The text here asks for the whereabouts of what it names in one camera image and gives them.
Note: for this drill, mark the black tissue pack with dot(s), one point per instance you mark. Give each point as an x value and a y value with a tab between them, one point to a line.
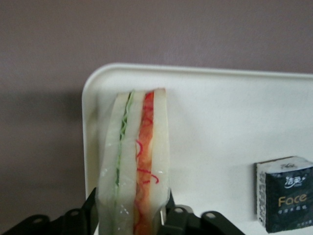
288	195

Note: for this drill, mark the triangle sandwich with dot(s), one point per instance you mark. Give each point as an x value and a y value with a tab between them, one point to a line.
146	159

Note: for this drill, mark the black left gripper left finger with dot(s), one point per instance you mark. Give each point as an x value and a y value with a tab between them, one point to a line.
61	222

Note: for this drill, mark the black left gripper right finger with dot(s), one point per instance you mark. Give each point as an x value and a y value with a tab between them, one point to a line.
195	222

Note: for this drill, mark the cream plastic tray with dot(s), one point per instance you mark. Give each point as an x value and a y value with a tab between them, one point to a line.
220	117

